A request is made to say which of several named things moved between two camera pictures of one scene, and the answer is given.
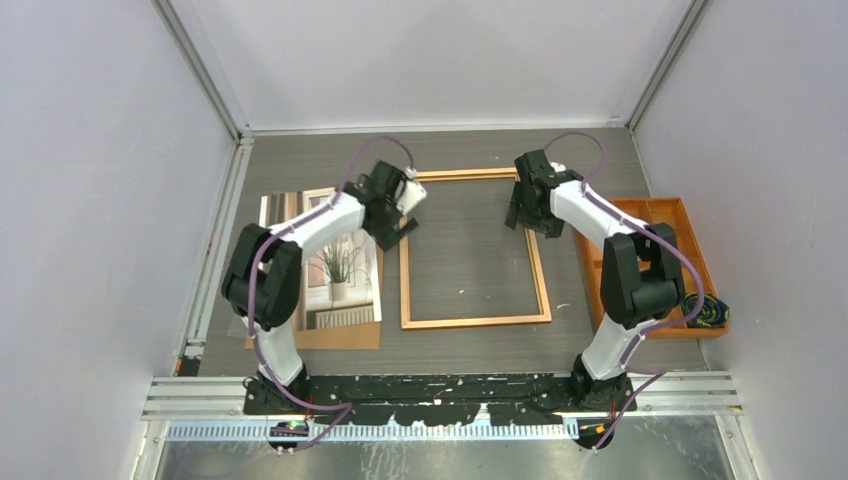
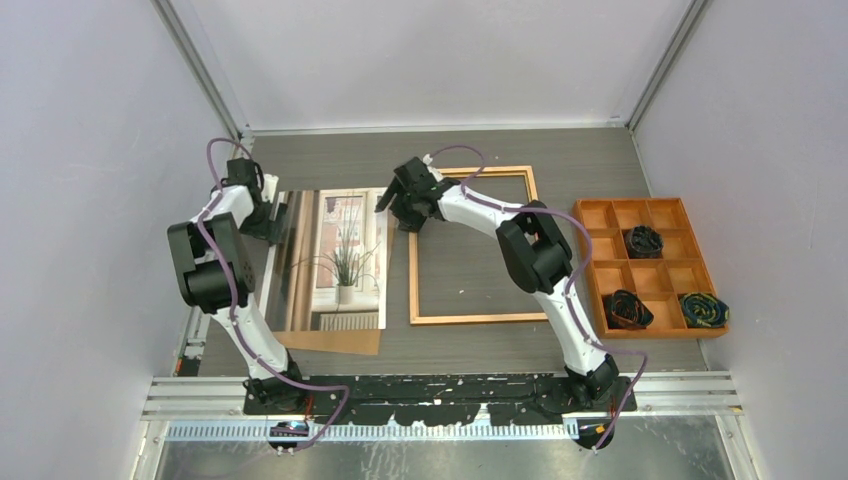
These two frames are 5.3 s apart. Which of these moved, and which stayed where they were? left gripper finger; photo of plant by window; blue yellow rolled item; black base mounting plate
Moved: left gripper finger
Stayed: photo of plant by window; black base mounting plate; blue yellow rolled item
